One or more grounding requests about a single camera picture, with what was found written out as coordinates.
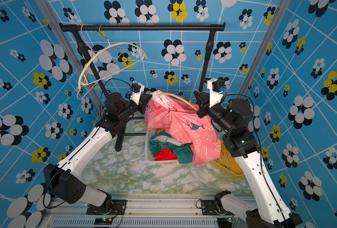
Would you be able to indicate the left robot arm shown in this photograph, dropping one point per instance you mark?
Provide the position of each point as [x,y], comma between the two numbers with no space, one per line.
[62,179]

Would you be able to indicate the green circuit board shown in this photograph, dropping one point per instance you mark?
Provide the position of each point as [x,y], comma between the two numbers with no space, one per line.
[103,221]

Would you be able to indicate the wooden hanger of pink jacket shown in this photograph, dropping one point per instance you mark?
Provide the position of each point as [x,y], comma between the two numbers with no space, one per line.
[179,98]

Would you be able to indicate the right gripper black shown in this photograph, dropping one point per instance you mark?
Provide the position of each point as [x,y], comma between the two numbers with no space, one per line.
[206,107]

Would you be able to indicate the wooden hanger of green jacket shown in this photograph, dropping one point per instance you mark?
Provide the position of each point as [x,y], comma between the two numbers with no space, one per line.
[122,59]

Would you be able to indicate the white plastic basket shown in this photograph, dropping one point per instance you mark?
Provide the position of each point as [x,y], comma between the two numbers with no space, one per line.
[148,155]

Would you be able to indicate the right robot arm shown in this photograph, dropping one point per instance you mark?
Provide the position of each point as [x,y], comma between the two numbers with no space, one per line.
[270,210]

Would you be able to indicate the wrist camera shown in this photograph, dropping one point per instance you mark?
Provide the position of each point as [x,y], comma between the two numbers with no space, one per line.
[215,89]
[136,91]

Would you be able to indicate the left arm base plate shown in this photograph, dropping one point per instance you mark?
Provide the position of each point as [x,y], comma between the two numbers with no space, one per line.
[111,207]

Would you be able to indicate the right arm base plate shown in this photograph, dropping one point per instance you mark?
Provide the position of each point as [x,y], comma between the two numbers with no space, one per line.
[209,208]

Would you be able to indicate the black clothes rack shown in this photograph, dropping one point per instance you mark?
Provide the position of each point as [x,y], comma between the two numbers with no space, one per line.
[212,28]

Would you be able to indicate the pink printed jacket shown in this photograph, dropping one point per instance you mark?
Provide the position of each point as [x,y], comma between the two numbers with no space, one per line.
[181,122]

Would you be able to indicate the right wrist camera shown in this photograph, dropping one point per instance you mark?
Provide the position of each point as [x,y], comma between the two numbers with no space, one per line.
[215,89]

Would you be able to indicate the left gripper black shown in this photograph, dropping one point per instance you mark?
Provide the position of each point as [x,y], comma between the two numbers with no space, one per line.
[142,104]

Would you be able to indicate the green letter jacket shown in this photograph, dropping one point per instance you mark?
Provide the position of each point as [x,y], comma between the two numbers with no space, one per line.
[165,140]

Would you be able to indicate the yellow plastic tub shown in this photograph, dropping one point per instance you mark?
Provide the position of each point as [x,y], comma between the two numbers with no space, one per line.
[227,163]

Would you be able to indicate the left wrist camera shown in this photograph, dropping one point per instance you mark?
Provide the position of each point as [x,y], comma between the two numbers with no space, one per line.
[136,91]

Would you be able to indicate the red white rainbow jacket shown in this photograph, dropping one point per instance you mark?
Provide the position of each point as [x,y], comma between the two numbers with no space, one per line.
[165,155]

